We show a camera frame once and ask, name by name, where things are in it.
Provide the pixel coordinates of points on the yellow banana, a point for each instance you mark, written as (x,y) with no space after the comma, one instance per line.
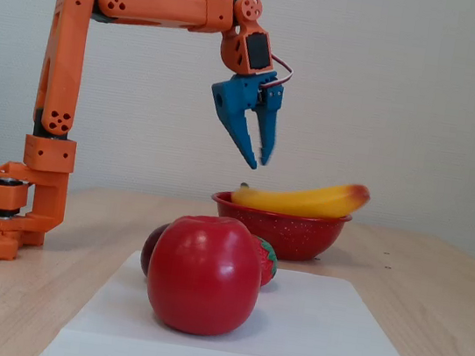
(305,203)

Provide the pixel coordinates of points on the red speckled enamel bowl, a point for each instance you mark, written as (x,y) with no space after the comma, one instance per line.
(300,237)

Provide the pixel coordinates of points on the red strawberry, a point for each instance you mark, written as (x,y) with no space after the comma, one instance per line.
(268,271)

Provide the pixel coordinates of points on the dark purple plum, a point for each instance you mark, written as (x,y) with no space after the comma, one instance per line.
(148,249)

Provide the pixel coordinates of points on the red apple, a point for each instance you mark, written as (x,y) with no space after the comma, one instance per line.
(206,275)

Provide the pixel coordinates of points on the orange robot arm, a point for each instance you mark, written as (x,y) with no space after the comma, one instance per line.
(65,52)

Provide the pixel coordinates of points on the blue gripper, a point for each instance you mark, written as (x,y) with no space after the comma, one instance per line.
(239,98)

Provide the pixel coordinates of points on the white paper sheet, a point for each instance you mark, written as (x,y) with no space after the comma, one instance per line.
(309,330)

